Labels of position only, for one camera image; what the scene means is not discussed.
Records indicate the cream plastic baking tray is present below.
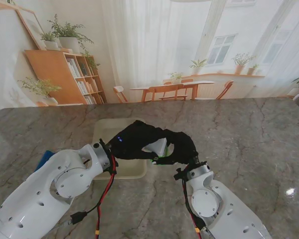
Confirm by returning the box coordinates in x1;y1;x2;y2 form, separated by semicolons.
92;118;148;180

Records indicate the red black right arm cable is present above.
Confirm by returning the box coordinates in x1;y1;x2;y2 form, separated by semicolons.
178;171;208;239

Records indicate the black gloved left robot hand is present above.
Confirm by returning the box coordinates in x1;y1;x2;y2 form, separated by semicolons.
107;120;169;161

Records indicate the red black arm cable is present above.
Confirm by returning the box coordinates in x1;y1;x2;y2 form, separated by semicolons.
57;154;119;239
178;171;208;239

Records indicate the printed room backdrop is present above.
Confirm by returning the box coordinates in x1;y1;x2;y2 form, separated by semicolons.
0;0;299;108

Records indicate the red black left arm cable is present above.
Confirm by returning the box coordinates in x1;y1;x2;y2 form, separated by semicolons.
57;154;119;239

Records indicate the white square bottle cap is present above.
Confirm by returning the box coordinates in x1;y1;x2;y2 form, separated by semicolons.
144;138;168;157

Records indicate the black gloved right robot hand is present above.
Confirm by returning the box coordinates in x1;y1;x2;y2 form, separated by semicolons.
151;128;199;166

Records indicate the blue plastic scraper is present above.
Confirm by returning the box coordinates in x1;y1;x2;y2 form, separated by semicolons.
33;150;56;173

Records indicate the clear bottle with green base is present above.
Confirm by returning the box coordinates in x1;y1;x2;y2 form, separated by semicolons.
151;144;170;165

